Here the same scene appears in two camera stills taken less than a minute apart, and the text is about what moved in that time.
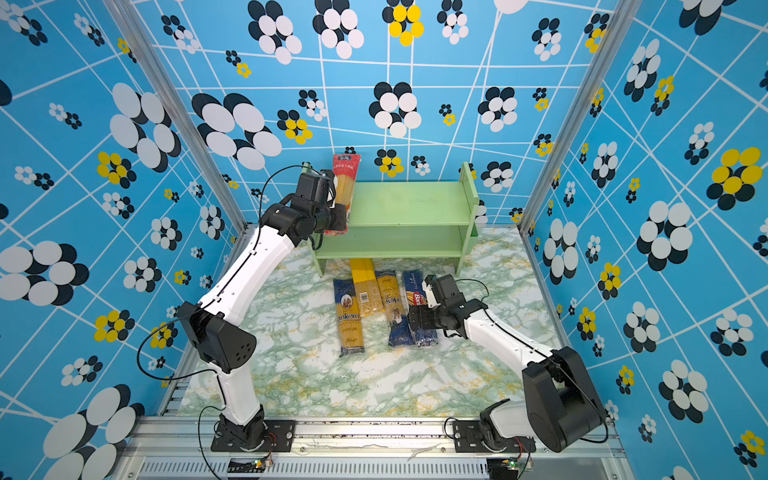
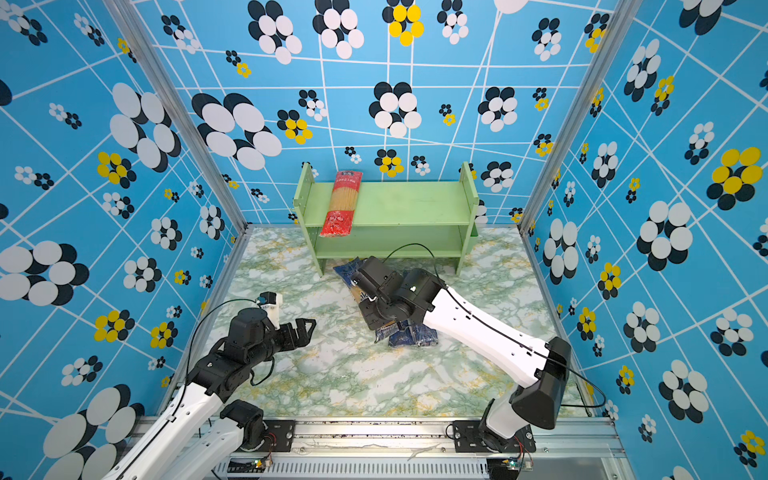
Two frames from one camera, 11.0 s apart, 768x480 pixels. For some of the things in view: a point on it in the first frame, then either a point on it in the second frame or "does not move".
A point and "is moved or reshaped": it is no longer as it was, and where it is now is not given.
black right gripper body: x=430 y=317 → x=376 y=315
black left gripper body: x=330 y=218 → x=275 y=341
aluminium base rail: x=350 y=449 does not move
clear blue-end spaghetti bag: x=395 y=301 is moved or reshaped
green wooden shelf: x=406 y=220 does not move
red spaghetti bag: x=345 y=168 is moved or reshaped
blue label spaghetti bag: x=348 y=317 → x=347 y=273
